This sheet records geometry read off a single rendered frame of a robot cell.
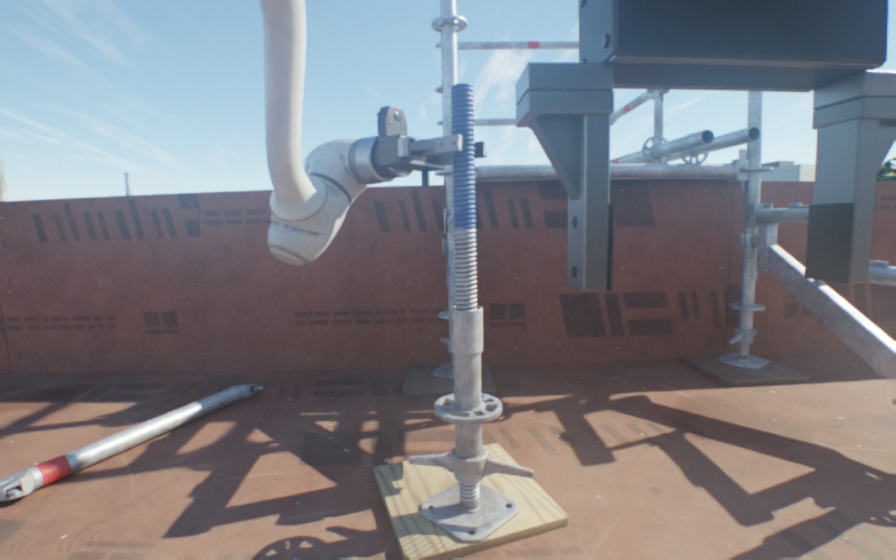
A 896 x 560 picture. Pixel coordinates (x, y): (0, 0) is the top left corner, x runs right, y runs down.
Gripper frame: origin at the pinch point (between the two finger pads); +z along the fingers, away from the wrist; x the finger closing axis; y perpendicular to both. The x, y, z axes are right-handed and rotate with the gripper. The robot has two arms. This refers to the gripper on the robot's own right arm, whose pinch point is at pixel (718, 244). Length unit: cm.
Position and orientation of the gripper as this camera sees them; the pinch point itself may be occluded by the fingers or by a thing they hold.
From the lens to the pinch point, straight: 25.5
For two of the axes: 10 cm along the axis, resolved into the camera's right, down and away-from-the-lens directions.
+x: 10.0, -0.3, 0.2
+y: 0.3, 1.2, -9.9
